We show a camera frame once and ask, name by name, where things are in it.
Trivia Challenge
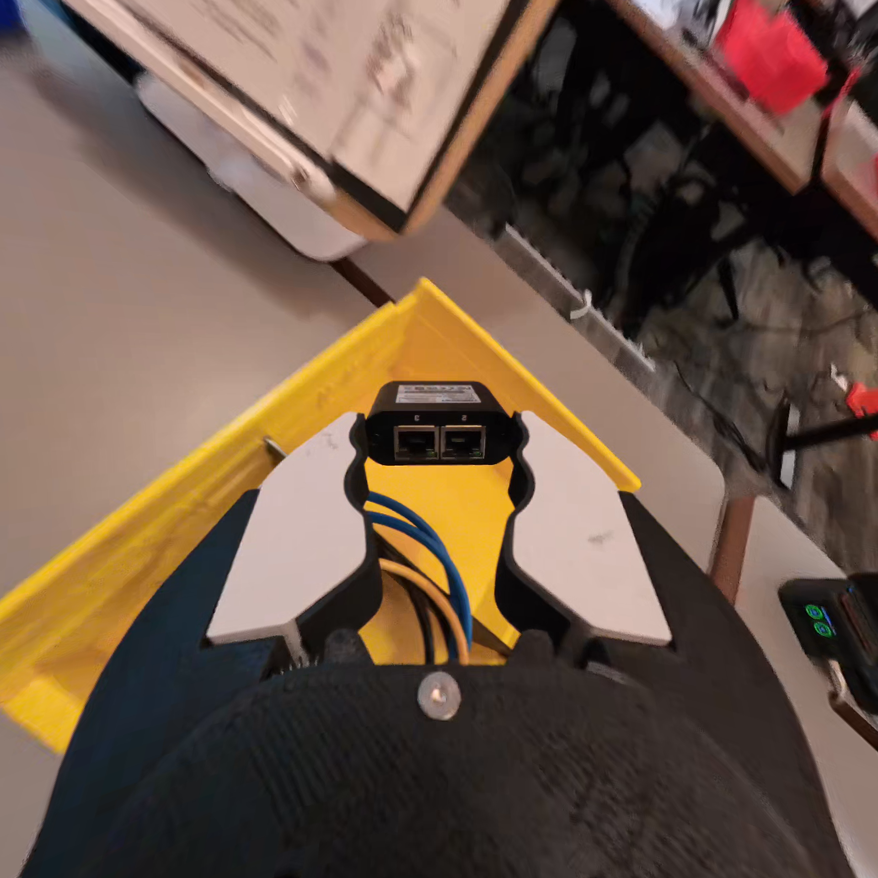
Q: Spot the grey cable tray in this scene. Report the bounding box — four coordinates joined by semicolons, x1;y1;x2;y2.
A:
494;223;656;392

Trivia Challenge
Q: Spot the printed paper sheet in sleeve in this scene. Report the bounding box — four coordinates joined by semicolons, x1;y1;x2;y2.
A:
69;0;529;207

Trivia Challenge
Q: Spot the wooden board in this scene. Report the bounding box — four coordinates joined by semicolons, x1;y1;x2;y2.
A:
62;0;560;241

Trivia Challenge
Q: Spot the blue network cable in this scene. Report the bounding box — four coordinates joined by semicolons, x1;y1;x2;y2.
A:
364;490;476;653

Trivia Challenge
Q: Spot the black network adapter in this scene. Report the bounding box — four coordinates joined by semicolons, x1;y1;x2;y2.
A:
364;380;512;467

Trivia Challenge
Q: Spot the red clamp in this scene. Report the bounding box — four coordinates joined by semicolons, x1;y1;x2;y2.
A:
842;380;878;440

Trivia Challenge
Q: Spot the red plastic bin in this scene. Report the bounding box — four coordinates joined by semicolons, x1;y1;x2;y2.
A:
713;0;831;114

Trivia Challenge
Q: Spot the black cable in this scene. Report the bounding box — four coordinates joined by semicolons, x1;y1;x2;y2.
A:
380;542;450;665

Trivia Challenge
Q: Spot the tan network cable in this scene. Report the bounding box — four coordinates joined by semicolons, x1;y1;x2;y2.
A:
377;559;471;665

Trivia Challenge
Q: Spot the wooden table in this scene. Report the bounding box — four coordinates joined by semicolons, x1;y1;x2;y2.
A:
610;0;878;220

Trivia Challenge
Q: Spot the white box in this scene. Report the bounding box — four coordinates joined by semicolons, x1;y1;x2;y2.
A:
134;72;368;262

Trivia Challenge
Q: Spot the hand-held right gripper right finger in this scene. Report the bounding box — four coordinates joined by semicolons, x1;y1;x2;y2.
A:
494;410;673;656

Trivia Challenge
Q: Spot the yellow plastic bin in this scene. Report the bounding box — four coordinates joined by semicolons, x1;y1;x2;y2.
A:
0;276;642;755

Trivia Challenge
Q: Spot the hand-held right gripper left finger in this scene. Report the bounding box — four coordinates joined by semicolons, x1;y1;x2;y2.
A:
204;410;384;659

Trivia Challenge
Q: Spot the black charger with green lights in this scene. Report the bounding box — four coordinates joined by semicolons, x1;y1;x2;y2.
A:
778;573;878;714

